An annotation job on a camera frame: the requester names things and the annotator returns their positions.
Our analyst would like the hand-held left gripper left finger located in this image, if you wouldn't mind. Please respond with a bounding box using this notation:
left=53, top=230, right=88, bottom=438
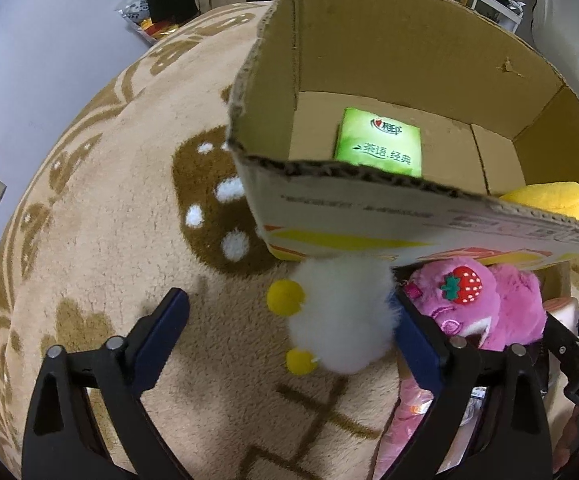
left=22, top=287, right=191, bottom=480

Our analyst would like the pink packaged soft item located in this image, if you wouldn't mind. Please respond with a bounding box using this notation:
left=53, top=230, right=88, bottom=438
left=373, top=357, right=493, bottom=480

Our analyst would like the white fluffy plush toy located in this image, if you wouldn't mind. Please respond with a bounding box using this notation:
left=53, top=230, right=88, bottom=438
left=266, top=254, right=403, bottom=376

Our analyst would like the cardboard box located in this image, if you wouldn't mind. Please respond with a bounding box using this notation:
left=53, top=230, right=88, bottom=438
left=226, top=0, right=579, bottom=275

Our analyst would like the plastic snack bag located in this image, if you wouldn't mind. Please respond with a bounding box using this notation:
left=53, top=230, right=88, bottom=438
left=116, top=0, right=191, bottom=42

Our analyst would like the white metal cart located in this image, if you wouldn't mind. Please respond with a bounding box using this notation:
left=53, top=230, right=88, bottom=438
left=468, top=0, right=526, bottom=32

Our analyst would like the pink and white soft toy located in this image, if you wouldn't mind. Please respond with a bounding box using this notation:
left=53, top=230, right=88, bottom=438
left=543, top=296, right=579, bottom=327

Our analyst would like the beige patterned rug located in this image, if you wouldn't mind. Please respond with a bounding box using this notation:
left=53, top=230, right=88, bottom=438
left=0, top=1, right=579, bottom=480

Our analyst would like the pink strawberry plush toy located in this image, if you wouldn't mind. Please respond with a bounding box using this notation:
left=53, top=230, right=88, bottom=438
left=394, top=256, right=548, bottom=354

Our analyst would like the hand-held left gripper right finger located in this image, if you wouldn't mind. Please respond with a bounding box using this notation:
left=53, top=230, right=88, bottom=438
left=383, top=291, right=553, bottom=480

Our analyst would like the yellow plush toy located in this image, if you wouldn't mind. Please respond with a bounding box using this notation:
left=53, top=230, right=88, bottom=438
left=498, top=183, right=579, bottom=222

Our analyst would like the green tissue pack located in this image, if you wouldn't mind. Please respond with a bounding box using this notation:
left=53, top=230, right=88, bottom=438
left=333, top=106, right=423, bottom=179

